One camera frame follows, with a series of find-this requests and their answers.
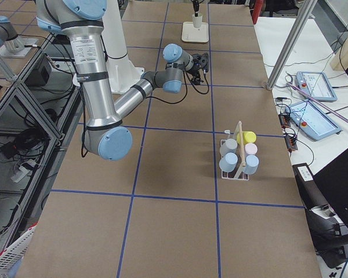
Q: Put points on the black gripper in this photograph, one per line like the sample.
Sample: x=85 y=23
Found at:
x=195 y=73

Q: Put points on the yellow plastic cup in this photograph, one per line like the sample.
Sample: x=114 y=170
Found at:
x=248 y=137

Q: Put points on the grey plastic cup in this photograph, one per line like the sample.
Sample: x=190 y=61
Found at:
x=228 y=146

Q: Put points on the pink plastic cup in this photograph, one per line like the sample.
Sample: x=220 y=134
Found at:
x=250 y=149

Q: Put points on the light blue plastic cup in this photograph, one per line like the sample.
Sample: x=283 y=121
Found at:
x=252 y=163

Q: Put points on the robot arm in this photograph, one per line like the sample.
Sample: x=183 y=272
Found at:
x=196 y=7
x=84 y=23

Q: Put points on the cream plastic tray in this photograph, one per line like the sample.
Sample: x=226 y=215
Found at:
x=195 y=35

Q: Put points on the reacher grabber stick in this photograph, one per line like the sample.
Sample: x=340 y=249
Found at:
x=301 y=92

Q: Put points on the far teach pendant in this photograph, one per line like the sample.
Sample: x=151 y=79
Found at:
x=316 y=85

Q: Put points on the teach pendant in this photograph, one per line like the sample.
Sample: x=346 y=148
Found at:
x=311 y=120
x=316 y=85

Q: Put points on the near teach pendant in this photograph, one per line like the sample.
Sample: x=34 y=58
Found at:
x=311 y=120

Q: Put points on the black box with label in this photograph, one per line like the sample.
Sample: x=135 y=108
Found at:
x=309 y=192

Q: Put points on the black computer monitor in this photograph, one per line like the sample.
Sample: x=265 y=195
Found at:
x=332 y=181

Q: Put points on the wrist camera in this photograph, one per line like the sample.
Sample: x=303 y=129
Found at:
x=201 y=60

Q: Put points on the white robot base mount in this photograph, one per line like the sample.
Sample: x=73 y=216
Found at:
x=122 y=73

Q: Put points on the aluminium frame post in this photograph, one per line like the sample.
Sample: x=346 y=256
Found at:
x=298 y=26

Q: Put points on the white wire cup rack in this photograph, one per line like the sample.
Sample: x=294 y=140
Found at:
x=238 y=172

